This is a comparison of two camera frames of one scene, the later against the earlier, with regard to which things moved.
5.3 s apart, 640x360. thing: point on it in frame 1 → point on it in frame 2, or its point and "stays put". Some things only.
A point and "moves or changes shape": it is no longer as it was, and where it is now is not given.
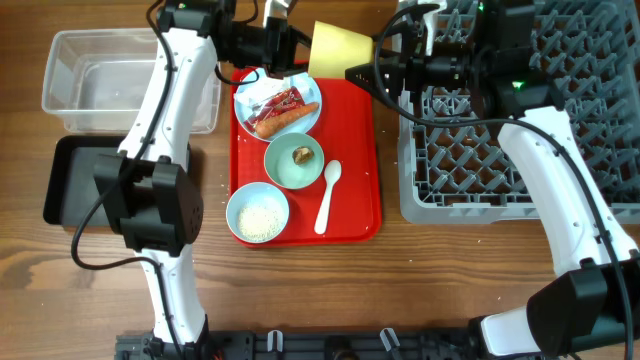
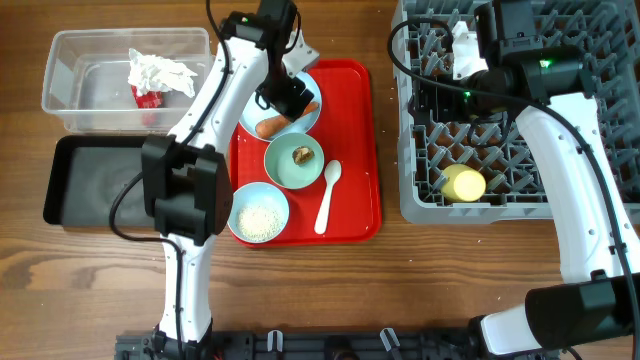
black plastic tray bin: x=70 y=185 stays put
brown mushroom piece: x=301 y=155 stays put
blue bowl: x=257 y=212 stays put
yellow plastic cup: x=332 y=50 → x=462 y=183
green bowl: x=294 y=161 stays put
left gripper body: x=252 y=44 → x=283 y=89
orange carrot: x=264 y=127 stays put
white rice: x=260 y=223 stays put
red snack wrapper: x=290 y=97 moves or changes shape
